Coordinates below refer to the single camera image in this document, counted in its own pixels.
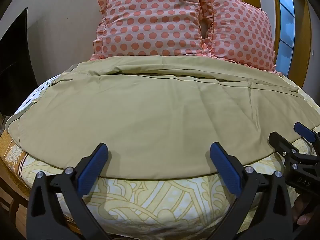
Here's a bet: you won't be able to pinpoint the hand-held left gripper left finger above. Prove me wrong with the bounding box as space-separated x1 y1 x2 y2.
26 142 111 240

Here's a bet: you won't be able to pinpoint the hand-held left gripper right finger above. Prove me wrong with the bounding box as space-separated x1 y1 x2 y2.
210 142 294 240

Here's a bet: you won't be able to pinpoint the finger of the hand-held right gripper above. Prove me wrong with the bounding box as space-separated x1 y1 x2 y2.
268 131 305 167
294 122 320 143

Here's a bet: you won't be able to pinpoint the person's right hand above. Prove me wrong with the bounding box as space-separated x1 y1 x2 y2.
291 195 320 230

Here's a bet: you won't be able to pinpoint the yellow patterned bed sheet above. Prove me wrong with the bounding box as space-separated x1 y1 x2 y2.
0 76 320 240

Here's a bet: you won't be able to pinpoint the glass window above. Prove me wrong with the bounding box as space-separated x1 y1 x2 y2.
275 0 296 78

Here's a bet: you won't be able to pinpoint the small pink polka dot pillow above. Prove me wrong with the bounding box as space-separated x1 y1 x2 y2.
200 0 284 77

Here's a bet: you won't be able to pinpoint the black television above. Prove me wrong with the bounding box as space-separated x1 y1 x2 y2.
0 7 32 117

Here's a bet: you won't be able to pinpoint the large pink polka dot pillow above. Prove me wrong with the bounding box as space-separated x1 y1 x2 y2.
89 0 213 62

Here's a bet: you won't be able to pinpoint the wooden bed frame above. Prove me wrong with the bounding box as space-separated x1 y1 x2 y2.
0 159 83 240

